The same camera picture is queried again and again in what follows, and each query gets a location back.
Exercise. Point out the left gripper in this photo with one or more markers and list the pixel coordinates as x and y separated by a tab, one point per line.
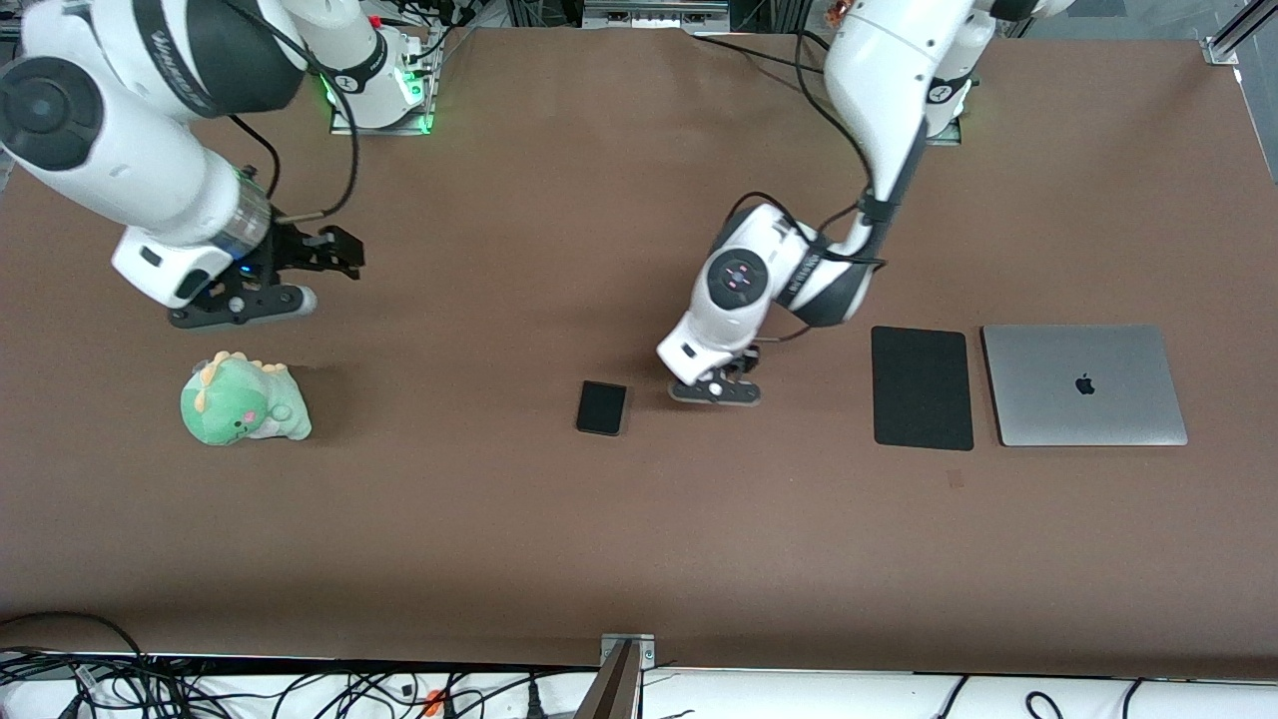
746	363

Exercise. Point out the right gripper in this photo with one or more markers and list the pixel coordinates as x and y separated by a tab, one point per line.
287	249

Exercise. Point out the black smartphone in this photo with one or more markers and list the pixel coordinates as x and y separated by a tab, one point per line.
602	407

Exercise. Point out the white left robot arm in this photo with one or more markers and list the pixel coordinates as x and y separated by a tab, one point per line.
884	70

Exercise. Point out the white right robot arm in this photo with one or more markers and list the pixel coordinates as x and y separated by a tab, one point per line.
110	160

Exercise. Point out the black mouse pad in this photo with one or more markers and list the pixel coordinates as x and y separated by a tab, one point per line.
922	389

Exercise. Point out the green dinosaur plush toy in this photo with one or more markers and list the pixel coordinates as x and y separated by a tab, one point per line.
240	404

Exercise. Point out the dark aluminium pole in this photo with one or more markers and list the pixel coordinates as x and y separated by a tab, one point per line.
609	694

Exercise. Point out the grey metal box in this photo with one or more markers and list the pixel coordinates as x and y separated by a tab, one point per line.
654	12

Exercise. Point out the silver closed laptop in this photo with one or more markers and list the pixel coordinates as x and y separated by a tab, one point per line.
1128	399

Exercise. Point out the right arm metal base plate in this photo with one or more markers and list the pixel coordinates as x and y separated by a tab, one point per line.
349	128

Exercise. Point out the small metal table bracket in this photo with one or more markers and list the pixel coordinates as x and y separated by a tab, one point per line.
639	647

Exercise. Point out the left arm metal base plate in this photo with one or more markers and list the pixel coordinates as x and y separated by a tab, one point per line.
947	138

